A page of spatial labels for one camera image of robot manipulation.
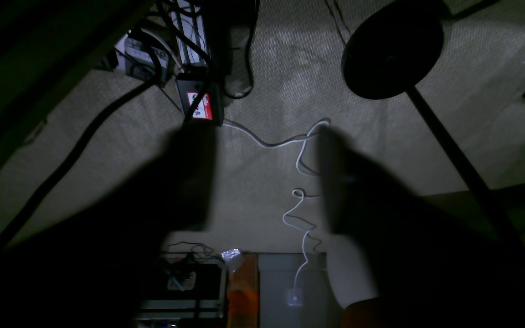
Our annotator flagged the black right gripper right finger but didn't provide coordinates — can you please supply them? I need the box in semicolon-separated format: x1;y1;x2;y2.
318;128;436;246

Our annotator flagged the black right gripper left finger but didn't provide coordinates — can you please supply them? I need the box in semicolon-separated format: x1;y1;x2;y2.
109;122;217;256

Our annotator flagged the black box red label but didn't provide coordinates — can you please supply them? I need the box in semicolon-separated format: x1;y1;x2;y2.
175;68;224;125

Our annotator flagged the black round stand base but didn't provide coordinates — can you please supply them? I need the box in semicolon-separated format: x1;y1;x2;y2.
341;0;444;100

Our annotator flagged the white power strip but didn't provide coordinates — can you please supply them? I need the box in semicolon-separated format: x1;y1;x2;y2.
167;0;210;68

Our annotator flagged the thick black floor cable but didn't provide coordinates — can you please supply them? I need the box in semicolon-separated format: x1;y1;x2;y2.
0;77;163;260

